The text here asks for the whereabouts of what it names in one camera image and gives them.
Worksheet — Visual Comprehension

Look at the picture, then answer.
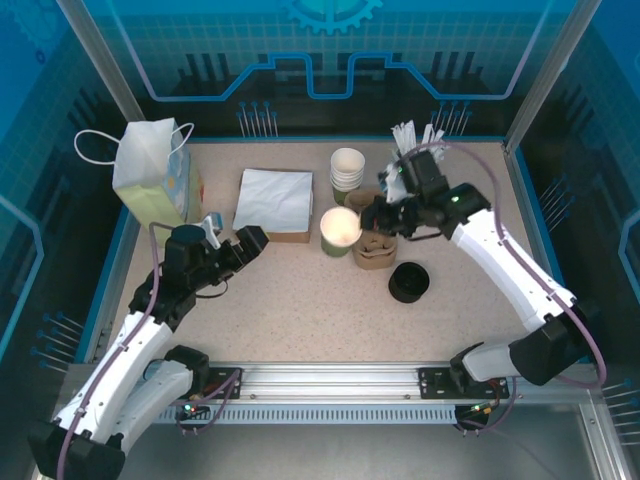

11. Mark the green paper coffee cup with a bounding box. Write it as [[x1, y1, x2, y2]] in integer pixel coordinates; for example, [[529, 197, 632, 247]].
[[319, 206, 364, 259]]

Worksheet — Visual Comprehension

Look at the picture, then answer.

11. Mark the green paper gift bag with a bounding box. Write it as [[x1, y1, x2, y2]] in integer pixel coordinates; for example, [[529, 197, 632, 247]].
[[73, 117, 206, 250]]

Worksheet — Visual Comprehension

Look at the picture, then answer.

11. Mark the stack of cardboard cup carriers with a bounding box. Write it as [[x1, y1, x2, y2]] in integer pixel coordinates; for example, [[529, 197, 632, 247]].
[[344, 187, 399, 271]]

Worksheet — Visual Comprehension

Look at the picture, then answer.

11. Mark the brown cardboard napkin box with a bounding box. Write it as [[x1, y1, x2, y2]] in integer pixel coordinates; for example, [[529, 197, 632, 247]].
[[264, 227, 312, 245]]

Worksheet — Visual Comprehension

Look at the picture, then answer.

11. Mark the white napkin stack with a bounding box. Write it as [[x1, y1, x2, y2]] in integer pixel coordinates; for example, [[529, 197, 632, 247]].
[[232, 168, 315, 235]]

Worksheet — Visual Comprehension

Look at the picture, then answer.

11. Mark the stack of paper cups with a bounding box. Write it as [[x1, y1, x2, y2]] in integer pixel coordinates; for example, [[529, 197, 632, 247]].
[[329, 147, 366, 206]]

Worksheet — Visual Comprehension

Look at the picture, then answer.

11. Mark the stack of black lids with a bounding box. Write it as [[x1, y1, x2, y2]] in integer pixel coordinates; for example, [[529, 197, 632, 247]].
[[388, 262, 432, 305]]

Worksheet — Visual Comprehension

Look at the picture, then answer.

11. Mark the blue printed backdrop panel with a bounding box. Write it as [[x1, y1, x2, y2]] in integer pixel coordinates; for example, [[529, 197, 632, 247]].
[[57, 0, 586, 139]]

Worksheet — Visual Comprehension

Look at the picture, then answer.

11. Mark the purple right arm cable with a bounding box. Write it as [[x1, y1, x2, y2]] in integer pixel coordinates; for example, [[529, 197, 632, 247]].
[[397, 141, 609, 389]]

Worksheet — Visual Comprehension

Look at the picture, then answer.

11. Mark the black left mount plate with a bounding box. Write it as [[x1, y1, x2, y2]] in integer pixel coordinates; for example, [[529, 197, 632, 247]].
[[199, 367, 245, 401]]

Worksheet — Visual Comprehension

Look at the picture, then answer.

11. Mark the black mount plate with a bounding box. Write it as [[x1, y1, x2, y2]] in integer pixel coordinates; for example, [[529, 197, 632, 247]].
[[417, 367, 511, 400], [199, 367, 245, 401]]

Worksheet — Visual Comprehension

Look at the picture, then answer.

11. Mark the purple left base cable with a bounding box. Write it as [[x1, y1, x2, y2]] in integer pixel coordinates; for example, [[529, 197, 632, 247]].
[[174, 372, 245, 436]]

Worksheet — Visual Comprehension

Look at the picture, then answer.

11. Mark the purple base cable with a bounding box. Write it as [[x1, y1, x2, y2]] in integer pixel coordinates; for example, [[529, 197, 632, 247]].
[[457, 377, 516, 436], [174, 372, 245, 436]]

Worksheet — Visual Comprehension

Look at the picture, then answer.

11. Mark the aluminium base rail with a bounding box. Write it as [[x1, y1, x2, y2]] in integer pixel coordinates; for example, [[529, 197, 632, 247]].
[[64, 360, 596, 402]]

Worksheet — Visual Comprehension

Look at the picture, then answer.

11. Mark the black right mount plate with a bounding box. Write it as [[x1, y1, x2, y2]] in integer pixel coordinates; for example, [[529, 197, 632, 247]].
[[417, 367, 511, 400]]

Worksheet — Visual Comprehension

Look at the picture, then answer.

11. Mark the aluminium frame post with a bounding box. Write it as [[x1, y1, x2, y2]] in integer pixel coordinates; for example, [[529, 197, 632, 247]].
[[55, 0, 146, 136], [502, 0, 601, 156]]

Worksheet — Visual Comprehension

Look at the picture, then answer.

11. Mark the grey slotted cable duct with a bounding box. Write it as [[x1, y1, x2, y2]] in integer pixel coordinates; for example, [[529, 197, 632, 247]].
[[152, 403, 459, 425]]

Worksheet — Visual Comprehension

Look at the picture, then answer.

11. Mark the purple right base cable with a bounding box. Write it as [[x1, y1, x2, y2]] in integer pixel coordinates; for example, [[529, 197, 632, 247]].
[[457, 377, 516, 436]]

